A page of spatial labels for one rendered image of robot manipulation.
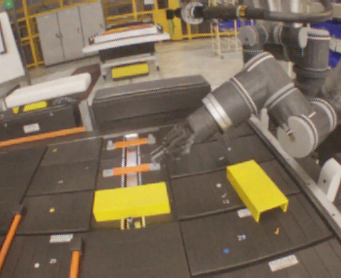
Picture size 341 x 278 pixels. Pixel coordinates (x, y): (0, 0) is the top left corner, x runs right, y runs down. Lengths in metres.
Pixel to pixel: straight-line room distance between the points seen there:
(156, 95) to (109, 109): 0.17
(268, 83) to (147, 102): 0.47
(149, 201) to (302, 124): 0.37
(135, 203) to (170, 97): 0.49
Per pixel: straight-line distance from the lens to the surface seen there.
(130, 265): 0.47
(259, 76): 0.64
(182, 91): 0.95
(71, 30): 9.65
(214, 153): 0.73
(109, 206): 0.57
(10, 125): 1.09
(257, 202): 0.53
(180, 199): 0.58
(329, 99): 0.74
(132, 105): 0.95
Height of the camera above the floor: 1.39
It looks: 28 degrees down
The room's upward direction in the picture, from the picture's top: 7 degrees counter-clockwise
